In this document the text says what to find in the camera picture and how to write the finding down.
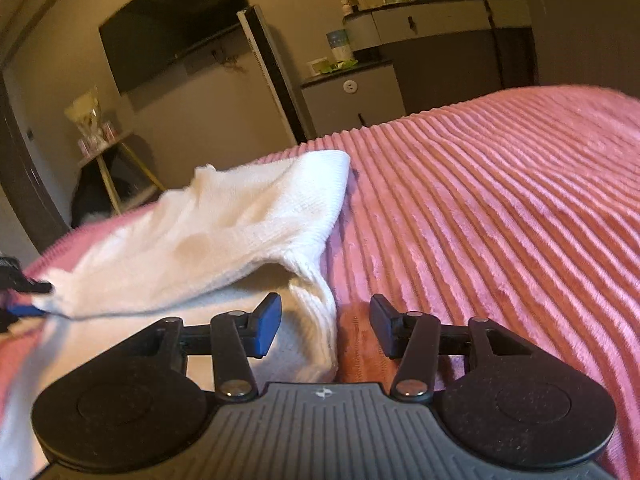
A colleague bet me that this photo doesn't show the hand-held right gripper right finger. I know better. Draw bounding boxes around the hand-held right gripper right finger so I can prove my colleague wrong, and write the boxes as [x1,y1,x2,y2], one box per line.
[369,294,546,407]

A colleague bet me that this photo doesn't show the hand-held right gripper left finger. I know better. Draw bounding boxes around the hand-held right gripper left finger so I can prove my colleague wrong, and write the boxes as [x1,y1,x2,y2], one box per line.
[117,292,282,403]

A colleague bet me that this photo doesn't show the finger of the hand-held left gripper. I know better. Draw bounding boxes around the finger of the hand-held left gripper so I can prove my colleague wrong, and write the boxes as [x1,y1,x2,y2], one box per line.
[0,300,46,333]
[0,255,53,295]

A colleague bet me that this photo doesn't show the white ribbed sock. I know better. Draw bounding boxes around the white ribbed sock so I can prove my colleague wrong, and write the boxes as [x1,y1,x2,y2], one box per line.
[0,150,352,461]

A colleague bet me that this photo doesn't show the dark brown door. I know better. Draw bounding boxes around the dark brown door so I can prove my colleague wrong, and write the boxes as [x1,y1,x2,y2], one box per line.
[0,72,71,256]

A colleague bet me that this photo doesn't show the dark object under table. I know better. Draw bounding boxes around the dark object under table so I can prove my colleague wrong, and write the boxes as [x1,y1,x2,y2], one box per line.
[70,160,132,228]

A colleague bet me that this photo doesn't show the side table with yellow legs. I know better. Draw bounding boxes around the side table with yellow legs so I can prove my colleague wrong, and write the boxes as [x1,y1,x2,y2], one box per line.
[77,130,166,213]

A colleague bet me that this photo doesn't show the pink jars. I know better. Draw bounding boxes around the pink jars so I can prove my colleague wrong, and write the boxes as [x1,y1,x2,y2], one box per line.
[77,120,121,153]

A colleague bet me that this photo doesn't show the pink ribbed blanket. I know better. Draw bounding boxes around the pink ribbed blanket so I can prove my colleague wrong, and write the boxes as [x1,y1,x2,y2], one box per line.
[0,84,640,480]

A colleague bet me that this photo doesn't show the pale flower bouquet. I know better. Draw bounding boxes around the pale flower bouquet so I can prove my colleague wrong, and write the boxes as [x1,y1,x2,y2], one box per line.
[65,85,103,133]

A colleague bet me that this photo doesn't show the small grey cabinet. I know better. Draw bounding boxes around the small grey cabinet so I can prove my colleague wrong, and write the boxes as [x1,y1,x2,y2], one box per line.
[301,60,407,138]

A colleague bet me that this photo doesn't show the white tower fan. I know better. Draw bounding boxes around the white tower fan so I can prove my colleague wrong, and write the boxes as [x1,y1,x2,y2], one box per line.
[237,6,313,145]

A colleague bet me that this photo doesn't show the grey white dresser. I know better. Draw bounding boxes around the grey white dresser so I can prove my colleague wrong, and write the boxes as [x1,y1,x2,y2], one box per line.
[342,0,538,111]

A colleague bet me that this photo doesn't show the blue white canister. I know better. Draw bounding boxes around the blue white canister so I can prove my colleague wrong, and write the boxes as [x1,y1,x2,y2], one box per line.
[326,29,355,63]

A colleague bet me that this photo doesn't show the black wall television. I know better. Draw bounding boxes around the black wall television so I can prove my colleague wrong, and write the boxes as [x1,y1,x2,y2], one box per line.
[98,0,249,95]

